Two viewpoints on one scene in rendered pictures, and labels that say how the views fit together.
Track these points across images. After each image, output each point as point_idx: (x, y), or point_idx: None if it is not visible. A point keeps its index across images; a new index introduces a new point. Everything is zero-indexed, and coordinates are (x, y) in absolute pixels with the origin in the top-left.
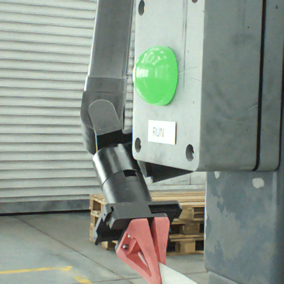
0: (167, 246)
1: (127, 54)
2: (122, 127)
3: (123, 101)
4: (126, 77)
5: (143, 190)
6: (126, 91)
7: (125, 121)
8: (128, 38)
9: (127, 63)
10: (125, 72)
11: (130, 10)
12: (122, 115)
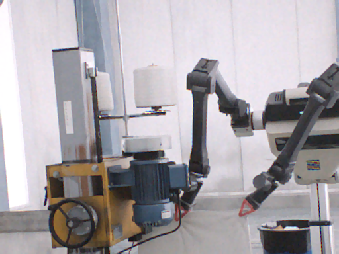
0: (254, 210)
1: (287, 145)
2: (275, 171)
3: (273, 163)
4: (283, 154)
5: (254, 190)
6: (283, 159)
7: (283, 169)
8: (289, 139)
9: (286, 148)
10: (281, 152)
11: (295, 127)
12: (270, 167)
